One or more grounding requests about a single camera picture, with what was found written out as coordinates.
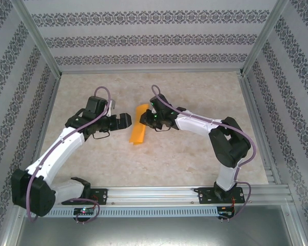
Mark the orange paper sheet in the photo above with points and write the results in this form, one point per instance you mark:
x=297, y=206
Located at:
x=137, y=133

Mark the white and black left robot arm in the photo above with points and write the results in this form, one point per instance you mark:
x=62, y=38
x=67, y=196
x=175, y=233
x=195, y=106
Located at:
x=59, y=148

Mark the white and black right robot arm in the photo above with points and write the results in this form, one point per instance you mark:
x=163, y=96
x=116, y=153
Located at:
x=195, y=124

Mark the circuit board with green light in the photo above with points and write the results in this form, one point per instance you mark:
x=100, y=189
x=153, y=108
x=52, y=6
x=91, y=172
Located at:
x=84, y=210

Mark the grey metal panel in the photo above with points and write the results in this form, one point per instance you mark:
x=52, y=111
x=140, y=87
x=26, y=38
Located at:
x=154, y=230

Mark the circuit board with blue light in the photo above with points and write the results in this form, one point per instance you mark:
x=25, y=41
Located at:
x=224, y=212

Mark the aluminium frame crossbar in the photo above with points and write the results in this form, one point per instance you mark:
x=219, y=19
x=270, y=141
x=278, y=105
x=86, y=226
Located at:
x=149, y=71

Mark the aluminium table edge rail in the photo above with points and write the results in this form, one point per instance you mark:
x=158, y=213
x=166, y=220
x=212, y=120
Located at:
x=255, y=115
x=48, y=115

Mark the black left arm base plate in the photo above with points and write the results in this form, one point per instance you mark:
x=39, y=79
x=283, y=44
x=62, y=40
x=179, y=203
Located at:
x=100, y=196

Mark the aluminium mounting rail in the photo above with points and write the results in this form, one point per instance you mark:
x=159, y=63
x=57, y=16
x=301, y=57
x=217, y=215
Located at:
x=149, y=194

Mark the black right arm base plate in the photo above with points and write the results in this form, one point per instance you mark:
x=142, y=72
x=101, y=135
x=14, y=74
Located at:
x=205, y=196

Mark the aluminium frame post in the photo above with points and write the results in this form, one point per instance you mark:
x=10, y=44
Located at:
x=264, y=38
x=40, y=41

